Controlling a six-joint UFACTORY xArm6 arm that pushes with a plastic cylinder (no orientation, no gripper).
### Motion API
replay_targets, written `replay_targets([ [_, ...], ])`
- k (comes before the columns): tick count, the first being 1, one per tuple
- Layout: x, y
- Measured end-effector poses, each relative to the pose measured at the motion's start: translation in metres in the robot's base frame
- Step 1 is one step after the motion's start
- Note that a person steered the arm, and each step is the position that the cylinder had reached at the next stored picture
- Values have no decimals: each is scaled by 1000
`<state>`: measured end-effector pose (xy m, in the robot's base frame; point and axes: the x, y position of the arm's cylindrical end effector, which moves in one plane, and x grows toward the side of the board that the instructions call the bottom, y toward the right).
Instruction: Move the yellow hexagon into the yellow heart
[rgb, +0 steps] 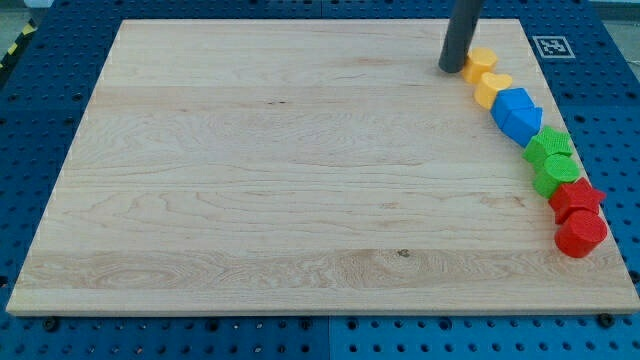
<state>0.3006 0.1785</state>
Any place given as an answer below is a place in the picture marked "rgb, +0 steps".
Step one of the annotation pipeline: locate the black bolt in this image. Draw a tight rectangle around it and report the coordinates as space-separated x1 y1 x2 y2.
42 317 59 333
597 313 616 329

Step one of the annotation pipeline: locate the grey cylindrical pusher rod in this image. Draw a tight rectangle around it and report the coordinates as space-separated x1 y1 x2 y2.
438 0 485 73

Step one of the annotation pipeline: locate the black bolt right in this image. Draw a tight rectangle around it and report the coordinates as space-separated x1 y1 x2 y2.
597 313 616 329

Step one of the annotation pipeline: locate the red cylinder block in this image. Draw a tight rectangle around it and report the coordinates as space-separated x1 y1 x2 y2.
554 210 608 258

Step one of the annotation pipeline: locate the yellow heart block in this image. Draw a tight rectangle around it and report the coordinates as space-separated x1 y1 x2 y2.
473 72 513 110

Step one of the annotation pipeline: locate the red star block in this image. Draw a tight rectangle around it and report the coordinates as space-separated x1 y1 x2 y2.
548 177 606 224

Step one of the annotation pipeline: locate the green star block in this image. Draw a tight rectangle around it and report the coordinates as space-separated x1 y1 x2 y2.
522 126 573 168

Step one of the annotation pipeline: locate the black bolt left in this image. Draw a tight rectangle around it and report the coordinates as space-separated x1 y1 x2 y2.
42 317 59 333

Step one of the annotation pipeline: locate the green cylinder block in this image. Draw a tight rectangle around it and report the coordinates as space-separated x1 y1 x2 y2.
533 154 580 199

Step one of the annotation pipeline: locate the yellow hexagon block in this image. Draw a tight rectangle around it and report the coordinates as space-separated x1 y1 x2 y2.
461 47 498 84

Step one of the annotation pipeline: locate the blue pentagon block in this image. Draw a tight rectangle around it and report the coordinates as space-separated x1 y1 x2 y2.
490 88 534 128

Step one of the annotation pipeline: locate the light wooden board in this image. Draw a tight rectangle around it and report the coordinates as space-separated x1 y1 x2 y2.
7 19 639 317

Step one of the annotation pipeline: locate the white fiducial marker tag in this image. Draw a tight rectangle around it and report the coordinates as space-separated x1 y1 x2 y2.
532 35 575 59

